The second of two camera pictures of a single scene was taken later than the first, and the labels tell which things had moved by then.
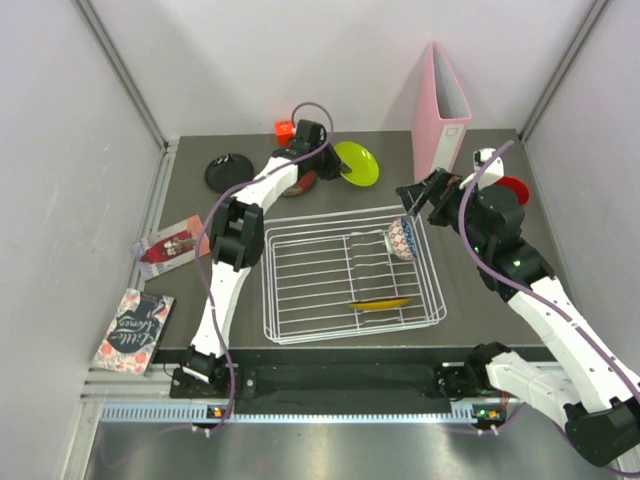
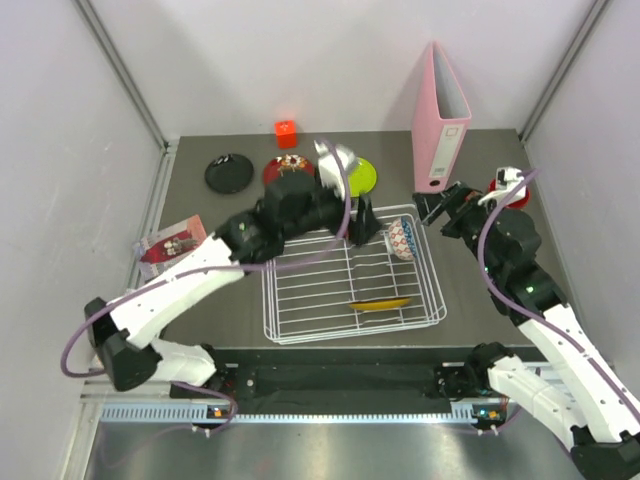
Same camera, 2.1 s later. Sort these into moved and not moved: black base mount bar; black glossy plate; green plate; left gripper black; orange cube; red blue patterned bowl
Moved: green plate; left gripper black
Not moved: black glossy plate; red blue patterned bowl; black base mount bar; orange cube
